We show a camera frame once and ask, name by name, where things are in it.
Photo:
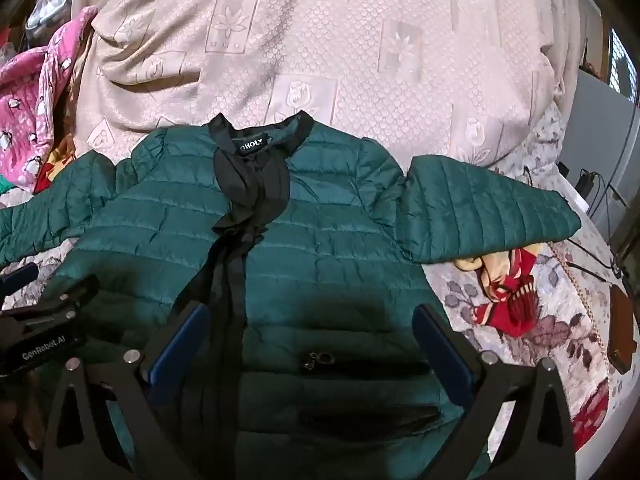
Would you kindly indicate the green puffer jacket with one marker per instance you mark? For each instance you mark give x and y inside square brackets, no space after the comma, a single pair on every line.
[325,240]

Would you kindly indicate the black charger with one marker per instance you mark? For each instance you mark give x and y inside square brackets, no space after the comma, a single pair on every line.
[586,180]

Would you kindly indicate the beige embossed bedspread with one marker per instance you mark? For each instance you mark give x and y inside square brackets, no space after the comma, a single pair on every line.
[350,60]

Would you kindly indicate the red yellow orange blanket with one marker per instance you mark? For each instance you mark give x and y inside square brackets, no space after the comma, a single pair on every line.
[505,290]

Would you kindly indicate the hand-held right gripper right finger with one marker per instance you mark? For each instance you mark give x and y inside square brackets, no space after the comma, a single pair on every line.
[446,352]

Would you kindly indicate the white floral fleece blanket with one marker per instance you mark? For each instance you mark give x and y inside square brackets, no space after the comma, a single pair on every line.
[550,280]

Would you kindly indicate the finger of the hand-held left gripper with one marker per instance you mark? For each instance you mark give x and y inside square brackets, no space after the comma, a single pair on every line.
[70,295]
[17,280]

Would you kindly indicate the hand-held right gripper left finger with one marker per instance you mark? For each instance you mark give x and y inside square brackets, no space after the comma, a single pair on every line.
[179,342]

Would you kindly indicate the window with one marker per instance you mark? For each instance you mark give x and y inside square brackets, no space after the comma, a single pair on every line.
[624,67]

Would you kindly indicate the pink printed blanket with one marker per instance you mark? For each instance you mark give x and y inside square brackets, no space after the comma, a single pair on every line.
[30,110]

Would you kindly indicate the brown leather wallet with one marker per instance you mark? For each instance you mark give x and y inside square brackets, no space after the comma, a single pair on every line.
[622,330]

